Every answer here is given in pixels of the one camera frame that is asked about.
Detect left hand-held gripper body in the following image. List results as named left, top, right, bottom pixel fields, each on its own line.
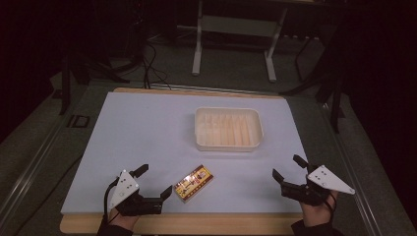
left=107, top=169, right=164, bottom=217

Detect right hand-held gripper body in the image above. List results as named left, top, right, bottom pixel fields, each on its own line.
left=280, top=164, right=356, bottom=207

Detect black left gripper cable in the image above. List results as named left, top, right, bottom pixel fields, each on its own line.
left=102, top=178, right=120, bottom=227

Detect aluminium rail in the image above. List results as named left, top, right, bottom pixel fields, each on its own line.
left=318, top=100, right=386, bottom=236
left=0, top=112, right=72, bottom=227

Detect black floor cables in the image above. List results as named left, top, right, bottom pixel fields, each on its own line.
left=142, top=41, right=172, bottom=90

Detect white metal stand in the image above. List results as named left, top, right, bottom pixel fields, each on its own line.
left=191, top=0, right=289, bottom=84

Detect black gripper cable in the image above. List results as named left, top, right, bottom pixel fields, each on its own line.
left=323, top=191, right=339, bottom=227
left=102, top=178, right=120, bottom=227

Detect black metal stand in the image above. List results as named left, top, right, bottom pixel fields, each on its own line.
left=58, top=53, right=131, bottom=116
left=280, top=30, right=346, bottom=135

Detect wooden table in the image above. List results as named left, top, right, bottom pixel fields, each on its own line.
left=59, top=87, right=305, bottom=236

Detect person's right hand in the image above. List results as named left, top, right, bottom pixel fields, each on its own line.
left=299, top=193, right=338, bottom=228

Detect black metal bracket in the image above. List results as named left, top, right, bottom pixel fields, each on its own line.
left=66, top=114, right=91, bottom=129

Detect white table mat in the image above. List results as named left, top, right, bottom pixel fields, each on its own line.
left=60, top=91, right=310, bottom=216

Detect yellow and red snack box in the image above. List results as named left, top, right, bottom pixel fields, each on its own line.
left=172, top=164, right=214, bottom=205

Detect white plastic tray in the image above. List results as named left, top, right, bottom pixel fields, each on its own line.
left=194, top=106, right=265, bottom=153

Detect person's left hand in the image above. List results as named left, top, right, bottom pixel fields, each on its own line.
left=107, top=207, right=141, bottom=232

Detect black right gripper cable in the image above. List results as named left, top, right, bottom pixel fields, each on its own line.
left=323, top=191, right=339, bottom=227

